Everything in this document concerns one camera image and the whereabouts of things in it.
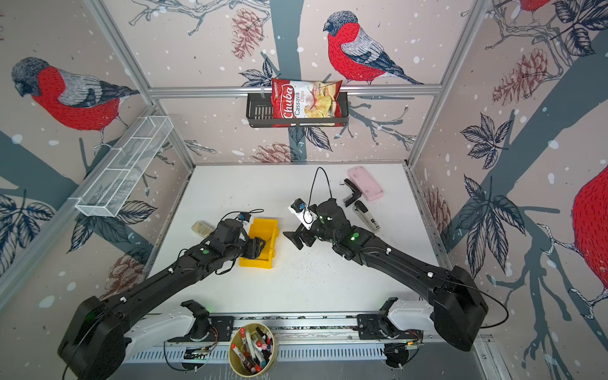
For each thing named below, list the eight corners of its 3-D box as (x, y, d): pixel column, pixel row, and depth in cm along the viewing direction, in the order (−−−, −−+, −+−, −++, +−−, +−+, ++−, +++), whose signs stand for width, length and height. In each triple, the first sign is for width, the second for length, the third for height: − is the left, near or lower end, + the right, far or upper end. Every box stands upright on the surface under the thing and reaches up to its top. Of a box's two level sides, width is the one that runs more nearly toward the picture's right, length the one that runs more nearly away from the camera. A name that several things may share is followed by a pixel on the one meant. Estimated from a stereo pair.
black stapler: (373, 234, 97) (376, 227, 93) (351, 209, 105) (353, 202, 101) (379, 230, 98) (382, 223, 94) (357, 206, 106) (359, 199, 102)
